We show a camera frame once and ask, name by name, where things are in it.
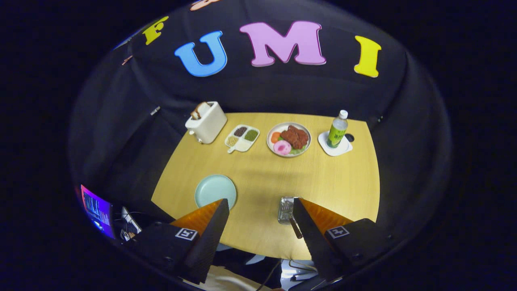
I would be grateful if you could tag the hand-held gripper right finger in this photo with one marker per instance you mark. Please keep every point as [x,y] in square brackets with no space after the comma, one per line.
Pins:
[311,242]

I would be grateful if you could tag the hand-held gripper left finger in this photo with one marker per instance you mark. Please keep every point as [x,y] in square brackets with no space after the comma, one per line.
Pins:
[210,242]

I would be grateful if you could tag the teal round plate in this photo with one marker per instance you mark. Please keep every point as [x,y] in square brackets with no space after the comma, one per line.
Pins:
[214,188]

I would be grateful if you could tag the green lettuce leaf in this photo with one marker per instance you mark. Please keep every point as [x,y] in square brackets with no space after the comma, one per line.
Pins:
[298,150]

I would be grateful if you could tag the white coaster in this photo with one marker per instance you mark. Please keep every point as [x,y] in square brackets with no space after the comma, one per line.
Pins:
[339,151]

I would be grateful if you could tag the white divided dish with beans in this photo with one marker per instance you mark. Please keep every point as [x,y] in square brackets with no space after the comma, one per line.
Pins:
[242,145]

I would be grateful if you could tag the brown meat piece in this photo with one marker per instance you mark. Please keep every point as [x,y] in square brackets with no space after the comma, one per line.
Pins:
[295,137]

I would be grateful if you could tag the orange carrot slice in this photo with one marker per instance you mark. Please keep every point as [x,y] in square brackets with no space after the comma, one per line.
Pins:
[275,137]

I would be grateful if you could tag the black table grommet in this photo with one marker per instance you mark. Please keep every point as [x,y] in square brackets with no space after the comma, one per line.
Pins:
[349,138]

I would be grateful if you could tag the green drink bottle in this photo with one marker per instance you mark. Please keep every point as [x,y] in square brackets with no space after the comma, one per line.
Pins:
[336,133]

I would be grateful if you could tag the white toaster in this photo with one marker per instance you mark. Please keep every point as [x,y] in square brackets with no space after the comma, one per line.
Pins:
[210,126]

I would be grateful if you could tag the lit computer screen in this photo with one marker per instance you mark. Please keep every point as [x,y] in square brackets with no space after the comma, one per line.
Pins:
[97,210]

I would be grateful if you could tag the white oval food plate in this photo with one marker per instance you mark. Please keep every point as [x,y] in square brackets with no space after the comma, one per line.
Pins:
[276,128]

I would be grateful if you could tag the small bread slice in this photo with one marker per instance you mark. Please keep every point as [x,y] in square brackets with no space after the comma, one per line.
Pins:
[195,114]

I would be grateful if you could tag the large bread slice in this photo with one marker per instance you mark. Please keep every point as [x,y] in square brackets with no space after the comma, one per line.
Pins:
[203,108]

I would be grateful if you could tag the silver metal clip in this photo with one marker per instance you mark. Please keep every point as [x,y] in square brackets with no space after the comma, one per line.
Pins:
[155,110]

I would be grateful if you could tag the black backdrop cloth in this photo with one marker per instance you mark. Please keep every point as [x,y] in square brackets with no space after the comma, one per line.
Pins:
[258,89]

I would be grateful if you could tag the pink clip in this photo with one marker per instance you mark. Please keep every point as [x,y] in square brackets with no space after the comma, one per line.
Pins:
[127,60]

